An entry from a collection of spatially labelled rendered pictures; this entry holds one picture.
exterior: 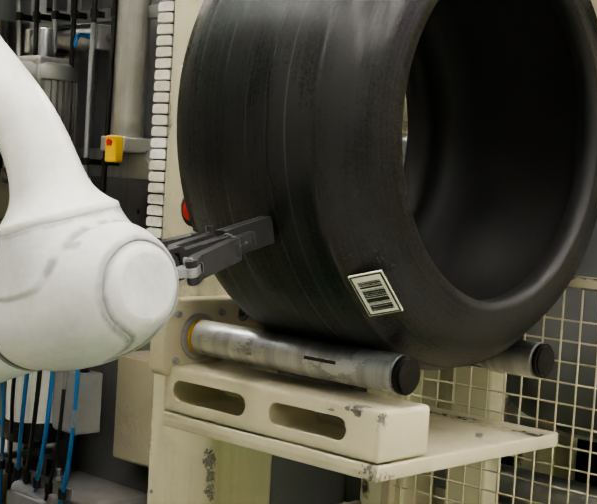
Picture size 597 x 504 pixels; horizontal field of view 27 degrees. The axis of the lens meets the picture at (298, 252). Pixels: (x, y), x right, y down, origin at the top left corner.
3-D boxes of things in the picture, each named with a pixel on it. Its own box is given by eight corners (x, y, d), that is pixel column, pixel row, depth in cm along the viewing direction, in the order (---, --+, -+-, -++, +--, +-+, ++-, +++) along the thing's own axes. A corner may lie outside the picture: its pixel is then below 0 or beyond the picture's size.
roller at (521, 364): (354, 321, 185) (341, 348, 183) (337, 306, 182) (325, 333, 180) (559, 353, 161) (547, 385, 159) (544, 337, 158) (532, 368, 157)
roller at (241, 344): (206, 354, 164) (181, 351, 160) (212, 320, 164) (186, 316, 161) (418, 397, 140) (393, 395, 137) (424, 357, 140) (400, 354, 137)
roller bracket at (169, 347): (147, 373, 160) (151, 297, 159) (351, 356, 189) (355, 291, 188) (164, 377, 157) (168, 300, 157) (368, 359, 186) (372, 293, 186)
